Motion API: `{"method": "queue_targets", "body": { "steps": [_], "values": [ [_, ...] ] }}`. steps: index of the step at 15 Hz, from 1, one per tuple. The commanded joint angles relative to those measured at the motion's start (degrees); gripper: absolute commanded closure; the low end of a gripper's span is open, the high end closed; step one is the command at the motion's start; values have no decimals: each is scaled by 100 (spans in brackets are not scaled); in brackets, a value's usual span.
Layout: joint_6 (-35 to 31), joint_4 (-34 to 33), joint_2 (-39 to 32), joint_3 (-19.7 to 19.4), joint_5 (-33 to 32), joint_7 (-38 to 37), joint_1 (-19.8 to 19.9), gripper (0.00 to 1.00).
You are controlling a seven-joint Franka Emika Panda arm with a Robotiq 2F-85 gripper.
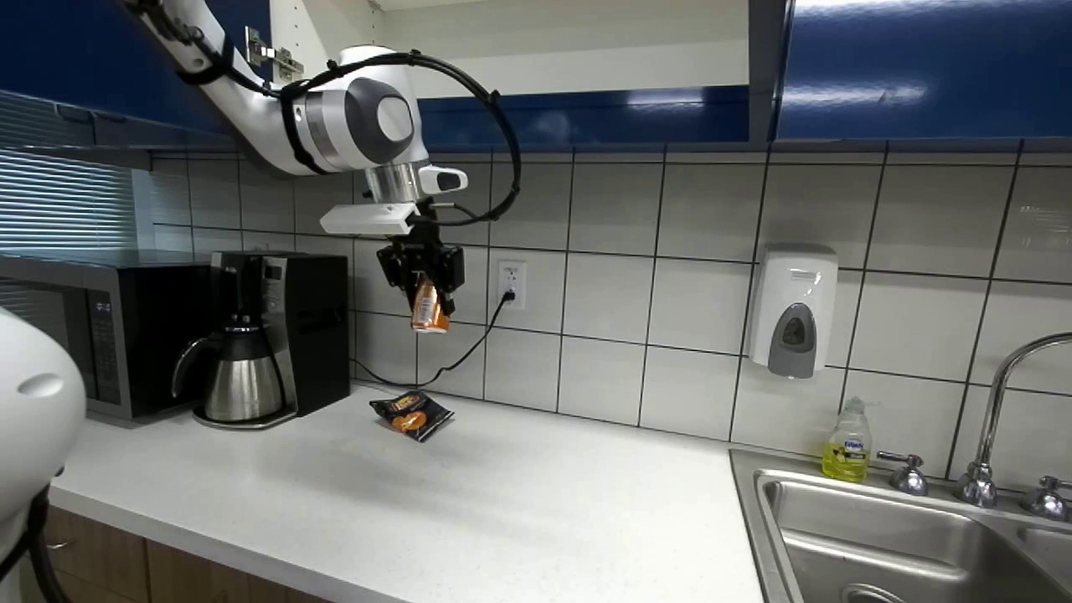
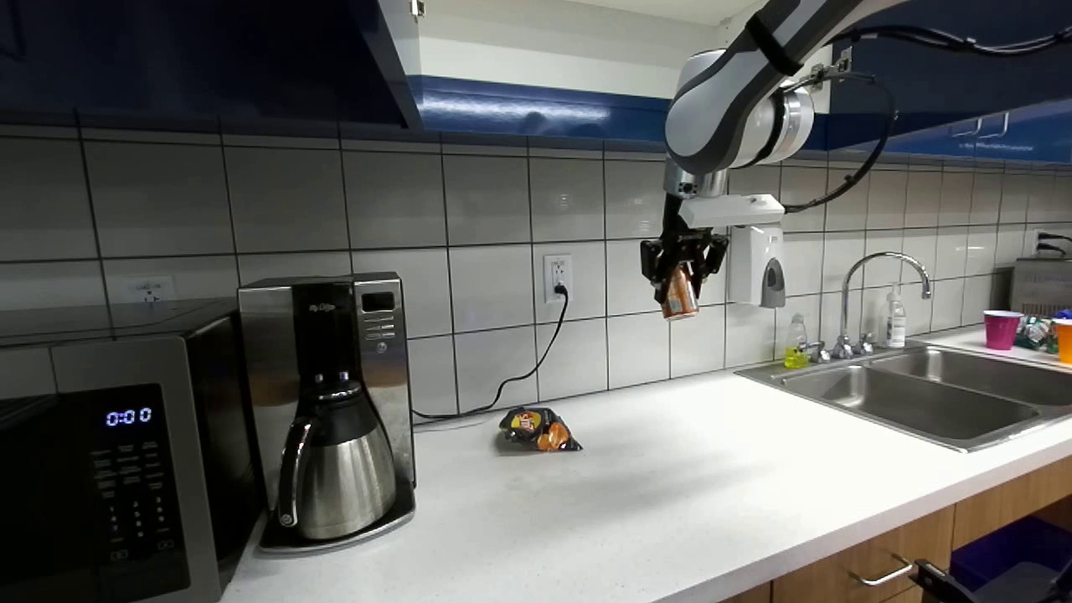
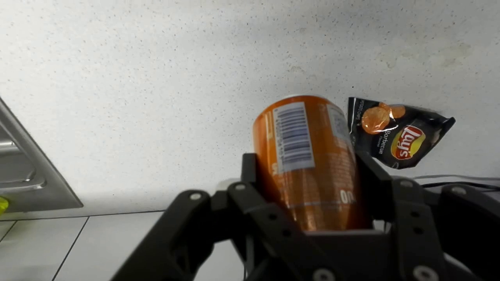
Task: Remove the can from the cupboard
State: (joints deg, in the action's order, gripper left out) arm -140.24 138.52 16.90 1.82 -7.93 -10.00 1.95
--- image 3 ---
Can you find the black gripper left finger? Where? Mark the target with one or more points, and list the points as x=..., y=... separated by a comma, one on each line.
x=228, y=235

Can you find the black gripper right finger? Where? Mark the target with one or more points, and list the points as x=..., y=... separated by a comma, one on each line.
x=442, y=235

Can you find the stainless steel sink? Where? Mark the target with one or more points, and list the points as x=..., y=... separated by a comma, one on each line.
x=31, y=177

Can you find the black Lays chip bag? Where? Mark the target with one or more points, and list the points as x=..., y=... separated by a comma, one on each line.
x=406, y=141

